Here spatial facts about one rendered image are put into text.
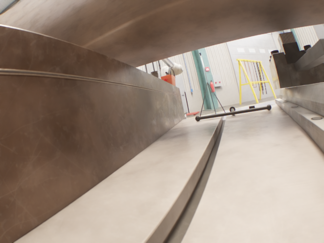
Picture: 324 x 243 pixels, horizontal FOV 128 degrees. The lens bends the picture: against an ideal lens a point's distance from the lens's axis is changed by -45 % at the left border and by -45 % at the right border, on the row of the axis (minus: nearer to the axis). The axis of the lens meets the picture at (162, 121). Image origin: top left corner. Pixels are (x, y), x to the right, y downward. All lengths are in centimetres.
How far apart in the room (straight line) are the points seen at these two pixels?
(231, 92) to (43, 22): 904
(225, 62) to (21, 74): 949
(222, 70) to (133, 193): 912
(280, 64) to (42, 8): 168
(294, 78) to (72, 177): 108
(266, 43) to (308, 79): 1181
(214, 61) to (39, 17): 880
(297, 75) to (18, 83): 113
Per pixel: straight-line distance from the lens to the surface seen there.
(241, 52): 1049
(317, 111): 58
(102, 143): 41
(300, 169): 32
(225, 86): 906
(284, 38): 116
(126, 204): 28
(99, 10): 83
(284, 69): 98
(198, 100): 824
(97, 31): 75
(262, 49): 1212
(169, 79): 154
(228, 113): 118
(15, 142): 29
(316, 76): 104
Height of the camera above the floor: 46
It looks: 4 degrees down
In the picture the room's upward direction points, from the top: 11 degrees counter-clockwise
